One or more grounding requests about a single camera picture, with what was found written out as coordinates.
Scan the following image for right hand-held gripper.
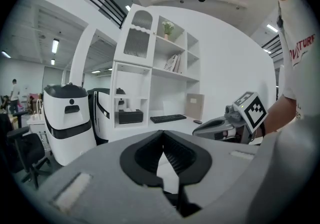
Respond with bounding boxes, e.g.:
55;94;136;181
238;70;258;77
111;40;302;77
192;91;269;144

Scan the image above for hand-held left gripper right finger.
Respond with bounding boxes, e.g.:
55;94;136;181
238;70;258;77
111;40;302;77
162;129;261;210

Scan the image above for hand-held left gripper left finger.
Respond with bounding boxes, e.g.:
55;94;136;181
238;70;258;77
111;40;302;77
31;129;185;224

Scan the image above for person's right forearm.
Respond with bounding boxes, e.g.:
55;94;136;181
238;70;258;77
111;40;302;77
261;94;298;135

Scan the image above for white desk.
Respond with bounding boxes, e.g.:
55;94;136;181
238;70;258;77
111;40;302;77
108;115;261;144

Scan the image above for beige standing board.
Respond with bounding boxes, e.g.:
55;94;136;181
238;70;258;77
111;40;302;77
185;93;205;121

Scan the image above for black keyboard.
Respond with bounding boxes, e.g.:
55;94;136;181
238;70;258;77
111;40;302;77
149;114;188;124

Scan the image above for white robot with black stripe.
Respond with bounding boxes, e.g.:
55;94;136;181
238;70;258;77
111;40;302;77
87;88;111;146

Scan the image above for white robot with black band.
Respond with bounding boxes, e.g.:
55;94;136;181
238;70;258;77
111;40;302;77
42;83;98;166

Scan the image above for black tissue box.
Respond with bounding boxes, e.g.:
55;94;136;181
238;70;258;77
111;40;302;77
117;108;144;125

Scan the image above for leaning books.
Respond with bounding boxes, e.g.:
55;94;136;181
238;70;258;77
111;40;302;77
163;53;183;74

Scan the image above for black office chair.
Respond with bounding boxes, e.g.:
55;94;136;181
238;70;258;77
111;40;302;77
0;111;53;190

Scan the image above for white paper bag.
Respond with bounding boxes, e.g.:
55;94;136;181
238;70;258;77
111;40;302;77
29;99;46;122

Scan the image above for white shelf hutch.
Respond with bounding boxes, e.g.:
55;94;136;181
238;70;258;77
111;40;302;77
110;3;202;131

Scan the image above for flower vase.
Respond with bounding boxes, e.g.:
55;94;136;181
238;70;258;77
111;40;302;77
161;20;176;41

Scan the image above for person's white printed shirt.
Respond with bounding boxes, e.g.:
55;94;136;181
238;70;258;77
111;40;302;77
276;0;320;121

